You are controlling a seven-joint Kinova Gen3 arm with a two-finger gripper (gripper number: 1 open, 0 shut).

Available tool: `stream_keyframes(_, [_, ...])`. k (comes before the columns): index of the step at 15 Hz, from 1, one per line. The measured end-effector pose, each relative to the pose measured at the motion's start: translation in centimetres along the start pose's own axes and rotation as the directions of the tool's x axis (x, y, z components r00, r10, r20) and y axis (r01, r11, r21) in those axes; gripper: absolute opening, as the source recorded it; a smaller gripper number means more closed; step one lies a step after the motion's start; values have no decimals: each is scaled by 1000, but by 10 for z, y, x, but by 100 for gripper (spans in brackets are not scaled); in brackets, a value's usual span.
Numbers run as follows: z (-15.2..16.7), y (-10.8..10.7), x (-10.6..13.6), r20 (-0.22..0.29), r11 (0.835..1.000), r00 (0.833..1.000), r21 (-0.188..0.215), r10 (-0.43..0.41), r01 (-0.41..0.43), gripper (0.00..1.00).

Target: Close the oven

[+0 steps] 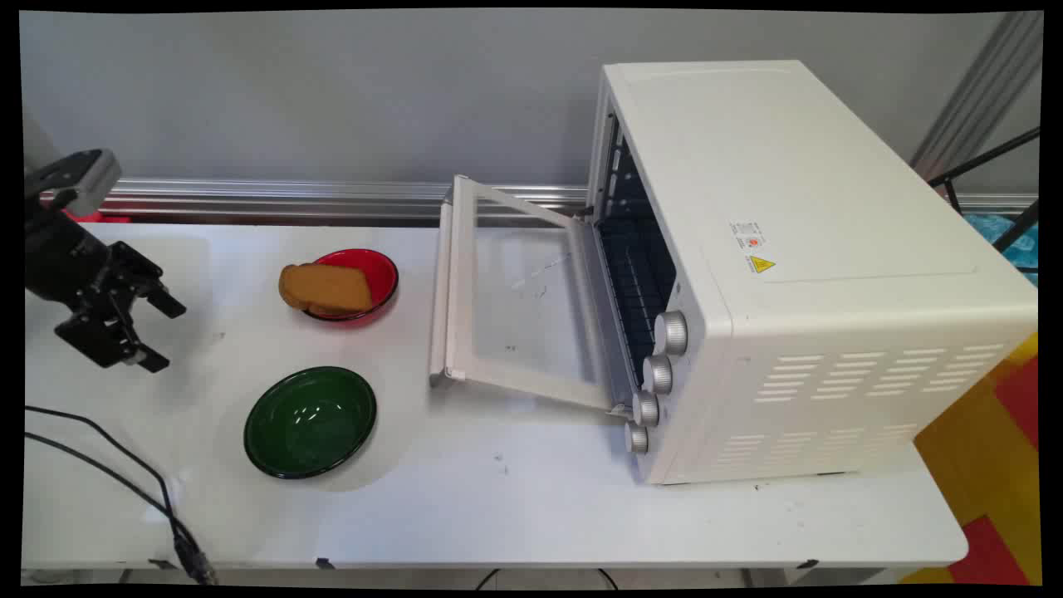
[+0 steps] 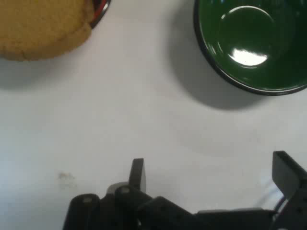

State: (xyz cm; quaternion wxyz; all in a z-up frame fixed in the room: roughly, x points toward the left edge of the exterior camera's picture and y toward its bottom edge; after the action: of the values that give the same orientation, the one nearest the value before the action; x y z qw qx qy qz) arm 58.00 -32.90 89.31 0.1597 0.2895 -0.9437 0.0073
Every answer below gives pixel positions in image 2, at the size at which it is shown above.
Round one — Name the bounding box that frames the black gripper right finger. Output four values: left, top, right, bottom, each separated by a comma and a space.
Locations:
271, 150, 307, 230

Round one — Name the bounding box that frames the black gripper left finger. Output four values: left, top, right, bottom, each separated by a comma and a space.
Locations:
62, 158, 200, 230

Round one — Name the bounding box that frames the green glossy bowl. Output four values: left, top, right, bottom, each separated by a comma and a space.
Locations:
193, 0, 307, 96

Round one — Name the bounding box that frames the red glossy bowl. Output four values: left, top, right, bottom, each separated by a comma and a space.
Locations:
90, 0, 112, 30

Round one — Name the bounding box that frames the brown toast bread slice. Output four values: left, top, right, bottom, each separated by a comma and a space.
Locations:
0, 0, 94, 62

